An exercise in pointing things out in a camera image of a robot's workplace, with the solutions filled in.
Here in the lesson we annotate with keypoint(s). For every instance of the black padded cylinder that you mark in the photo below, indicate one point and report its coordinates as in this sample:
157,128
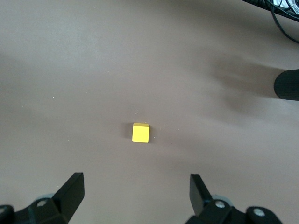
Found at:
287,85

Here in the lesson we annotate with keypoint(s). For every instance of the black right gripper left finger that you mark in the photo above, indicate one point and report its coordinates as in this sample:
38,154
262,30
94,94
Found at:
67,198

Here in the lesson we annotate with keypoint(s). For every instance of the yellow cube block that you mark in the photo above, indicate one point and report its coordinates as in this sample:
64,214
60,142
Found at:
140,135

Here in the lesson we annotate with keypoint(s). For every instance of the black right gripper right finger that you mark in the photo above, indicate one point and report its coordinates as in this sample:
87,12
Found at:
201,200

